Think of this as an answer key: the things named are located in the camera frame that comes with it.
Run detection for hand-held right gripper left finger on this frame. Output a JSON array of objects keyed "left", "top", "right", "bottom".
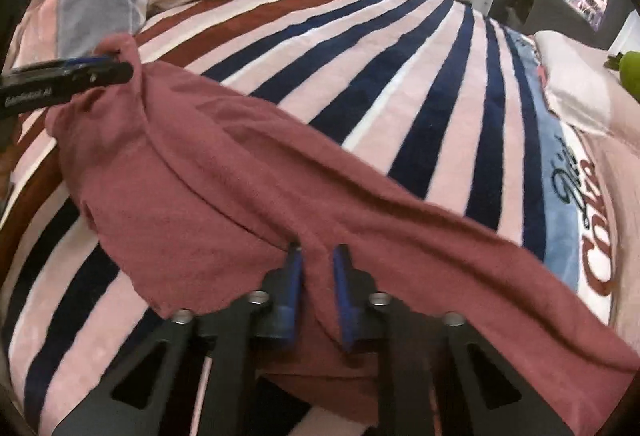
[{"left": 50, "top": 241, "right": 306, "bottom": 436}]

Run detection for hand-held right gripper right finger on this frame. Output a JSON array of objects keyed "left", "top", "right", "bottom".
[{"left": 332, "top": 243, "right": 576, "bottom": 436}]

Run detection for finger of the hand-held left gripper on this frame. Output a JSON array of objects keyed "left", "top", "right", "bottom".
[
  {"left": 10, "top": 56, "right": 117, "bottom": 75},
  {"left": 54, "top": 61, "right": 135, "bottom": 99}
]

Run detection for dusty red sweater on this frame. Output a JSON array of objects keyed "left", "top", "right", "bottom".
[{"left": 45, "top": 33, "right": 640, "bottom": 412}]

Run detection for striped printed blanket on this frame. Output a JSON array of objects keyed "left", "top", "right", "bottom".
[{"left": 0, "top": 0, "right": 621, "bottom": 436}]

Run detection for pink ribbed bed cover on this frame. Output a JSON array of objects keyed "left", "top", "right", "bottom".
[{"left": 580, "top": 126, "right": 640, "bottom": 347}]

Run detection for pink and white pillow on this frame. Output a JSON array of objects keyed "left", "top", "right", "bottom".
[{"left": 532, "top": 30, "right": 640, "bottom": 138}]

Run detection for dark desk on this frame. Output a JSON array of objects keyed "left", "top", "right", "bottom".
[{"left": 487, "top": 0, "right": 608, "bottom": 38}]

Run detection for green plush toy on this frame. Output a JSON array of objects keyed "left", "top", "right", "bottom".
[{"left": 604, "top": 51, "right": 640, "bottom": 101}]

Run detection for white headboard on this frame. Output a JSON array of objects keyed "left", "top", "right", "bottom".
[{"left": 606, "top": 3, "right": 640, "bottom": 62}]

